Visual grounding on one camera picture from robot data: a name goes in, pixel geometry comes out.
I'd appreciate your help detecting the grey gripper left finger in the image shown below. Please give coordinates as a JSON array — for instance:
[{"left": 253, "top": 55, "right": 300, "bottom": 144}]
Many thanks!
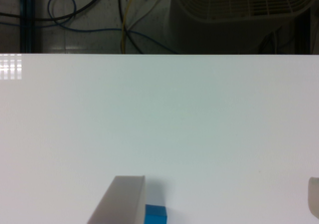
[{"left": 87, "top": 176, "right": 146, "bottom": 224}]

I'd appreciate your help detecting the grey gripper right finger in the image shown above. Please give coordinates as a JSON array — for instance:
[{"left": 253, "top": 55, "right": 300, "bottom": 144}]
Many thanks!
[{"left": 308, "top": 177, "right": 319, "bottom": 219}]

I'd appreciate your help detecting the small blue block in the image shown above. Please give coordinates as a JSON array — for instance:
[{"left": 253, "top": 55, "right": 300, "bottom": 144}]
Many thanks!
[{"left": 145, "top": 205, "right": 167, "bottom": 224}]

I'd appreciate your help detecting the white plastic fan housing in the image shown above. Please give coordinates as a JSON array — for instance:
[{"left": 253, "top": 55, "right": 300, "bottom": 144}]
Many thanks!
[{"left": 163, "top": 0, "right": 316, "bottom": 54}]

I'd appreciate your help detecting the yellow cable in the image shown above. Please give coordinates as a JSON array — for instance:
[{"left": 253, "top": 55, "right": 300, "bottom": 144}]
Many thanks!
[{"left": 121, "top": 0, "right": 141, "bottom": 55}]

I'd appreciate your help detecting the blue cable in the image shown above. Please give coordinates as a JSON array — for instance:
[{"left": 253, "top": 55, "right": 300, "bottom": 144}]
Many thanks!
[{"left": 0, "top": 0, "right": 178, "bottom": 55}]

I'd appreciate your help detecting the black cable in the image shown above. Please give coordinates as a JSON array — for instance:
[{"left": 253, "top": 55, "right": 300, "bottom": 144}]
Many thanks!
[{"left": 0, "top": 0, "right": 109, "bottom": 22}]

